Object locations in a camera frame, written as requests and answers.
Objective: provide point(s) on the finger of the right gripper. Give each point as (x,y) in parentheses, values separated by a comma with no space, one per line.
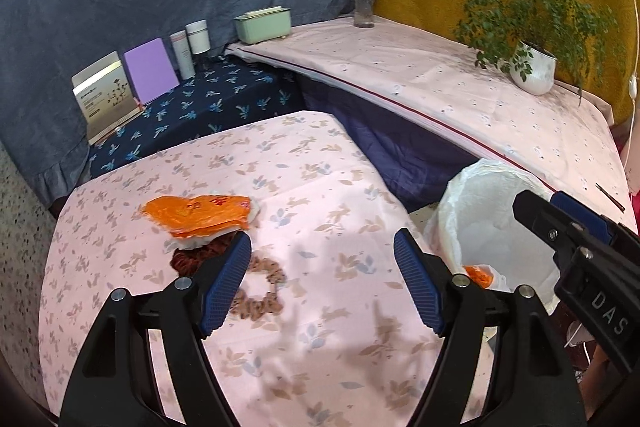
(549,223)
(595,224)

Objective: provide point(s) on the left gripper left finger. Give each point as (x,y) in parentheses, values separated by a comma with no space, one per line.
(189,310)

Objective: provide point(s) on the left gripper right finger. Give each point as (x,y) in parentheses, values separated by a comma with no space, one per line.
(454,307)

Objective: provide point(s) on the orange plastic bag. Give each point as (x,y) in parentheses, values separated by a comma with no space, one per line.
(480,275)
(201,216)

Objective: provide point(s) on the dark red velvet scrunchie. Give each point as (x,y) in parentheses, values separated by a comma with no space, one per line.
(186,262)

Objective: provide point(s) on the small crumpled white tissue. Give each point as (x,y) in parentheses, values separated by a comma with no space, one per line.
(199,241)

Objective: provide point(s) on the round bin white liner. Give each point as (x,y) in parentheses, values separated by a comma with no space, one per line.
(473,225)

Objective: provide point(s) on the pink floral round tablecloth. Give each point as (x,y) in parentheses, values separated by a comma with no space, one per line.
(348,348)

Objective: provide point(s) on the dark purple hanging cloth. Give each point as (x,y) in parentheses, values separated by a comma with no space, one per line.
(414,163)

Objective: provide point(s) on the pale pink printed table cover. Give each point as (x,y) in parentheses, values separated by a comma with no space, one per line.
(560,137)

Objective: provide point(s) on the green plant white pot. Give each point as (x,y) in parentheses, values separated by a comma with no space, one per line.
(583,36)

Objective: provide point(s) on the navy floral cloth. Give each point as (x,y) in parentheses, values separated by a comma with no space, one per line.
(229,94)

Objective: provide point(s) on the white gold gift box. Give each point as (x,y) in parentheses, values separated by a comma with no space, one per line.
(103,93)

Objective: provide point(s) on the white cosmetic tube bottle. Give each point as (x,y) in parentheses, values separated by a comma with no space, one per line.
(180,44)

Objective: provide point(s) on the white cosmetic jar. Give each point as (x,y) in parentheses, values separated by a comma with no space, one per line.
(198,36)

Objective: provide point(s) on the mint green tissue box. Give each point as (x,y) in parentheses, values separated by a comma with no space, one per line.
(262,25)

